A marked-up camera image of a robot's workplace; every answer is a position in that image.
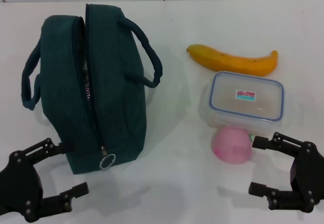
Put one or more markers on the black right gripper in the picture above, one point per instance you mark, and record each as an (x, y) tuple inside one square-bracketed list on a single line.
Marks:
[(308, 176)]

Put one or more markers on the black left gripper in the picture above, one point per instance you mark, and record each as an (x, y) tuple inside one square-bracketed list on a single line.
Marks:
[(20, 183)]

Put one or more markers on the pink peach toy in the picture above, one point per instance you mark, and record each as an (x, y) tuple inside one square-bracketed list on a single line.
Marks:
[(230, 145)]

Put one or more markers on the clear container with blue-rimmed lid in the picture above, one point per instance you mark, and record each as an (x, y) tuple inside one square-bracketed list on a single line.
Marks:
[(227, 95)]

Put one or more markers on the dark teal insulated lunch bag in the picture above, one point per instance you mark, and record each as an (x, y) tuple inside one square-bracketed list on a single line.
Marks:
[(114, 82)]

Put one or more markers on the yellow banana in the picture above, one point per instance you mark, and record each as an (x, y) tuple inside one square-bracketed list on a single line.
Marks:
[(227, 62)]

